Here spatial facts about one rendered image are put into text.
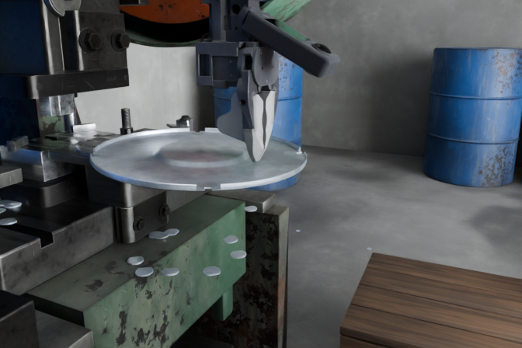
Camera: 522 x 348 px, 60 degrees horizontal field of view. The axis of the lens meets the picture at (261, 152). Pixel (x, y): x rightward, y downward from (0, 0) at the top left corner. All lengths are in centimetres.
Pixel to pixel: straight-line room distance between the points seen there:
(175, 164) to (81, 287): 19
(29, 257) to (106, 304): 11
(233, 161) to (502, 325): 75
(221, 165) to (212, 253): 23
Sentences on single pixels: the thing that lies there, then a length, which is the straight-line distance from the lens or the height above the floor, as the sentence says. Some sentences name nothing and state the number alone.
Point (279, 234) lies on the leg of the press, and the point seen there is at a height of 58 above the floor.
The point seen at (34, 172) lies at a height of 75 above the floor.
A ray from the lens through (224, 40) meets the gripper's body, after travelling 57.
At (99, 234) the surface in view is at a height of 67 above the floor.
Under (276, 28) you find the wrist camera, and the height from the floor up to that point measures 95.
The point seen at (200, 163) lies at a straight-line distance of 57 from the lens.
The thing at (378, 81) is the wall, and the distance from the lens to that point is 390.
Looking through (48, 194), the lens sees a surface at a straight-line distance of 71.
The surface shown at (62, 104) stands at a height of 84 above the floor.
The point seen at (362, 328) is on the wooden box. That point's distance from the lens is 104.
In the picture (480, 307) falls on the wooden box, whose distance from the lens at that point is 119.
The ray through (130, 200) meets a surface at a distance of 67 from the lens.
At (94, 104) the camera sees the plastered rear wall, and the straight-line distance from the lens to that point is 248.
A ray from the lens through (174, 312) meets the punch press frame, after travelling 72.
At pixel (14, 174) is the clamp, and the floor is 75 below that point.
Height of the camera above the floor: 94
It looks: 14 degrees down
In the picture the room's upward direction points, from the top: straight up
